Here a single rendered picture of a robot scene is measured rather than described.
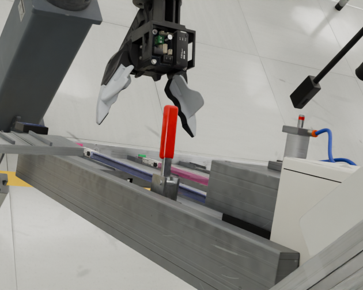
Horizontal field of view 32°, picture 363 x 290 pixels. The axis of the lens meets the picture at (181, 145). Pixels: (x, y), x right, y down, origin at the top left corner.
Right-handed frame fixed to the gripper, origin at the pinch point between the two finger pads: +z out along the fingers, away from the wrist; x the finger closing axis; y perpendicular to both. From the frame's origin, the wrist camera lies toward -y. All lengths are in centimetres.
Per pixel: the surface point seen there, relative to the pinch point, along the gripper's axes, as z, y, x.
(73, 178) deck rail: 7.1, -1.1, -9.9
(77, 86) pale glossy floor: -40, -129, 38
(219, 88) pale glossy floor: -51, -134, 102
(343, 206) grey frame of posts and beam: 14, 52, -14
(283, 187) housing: 11.2, 39.7, -7.9
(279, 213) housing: 13.1, 39.3, -7.9
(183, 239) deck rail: 15.2, 27.9, -9.9
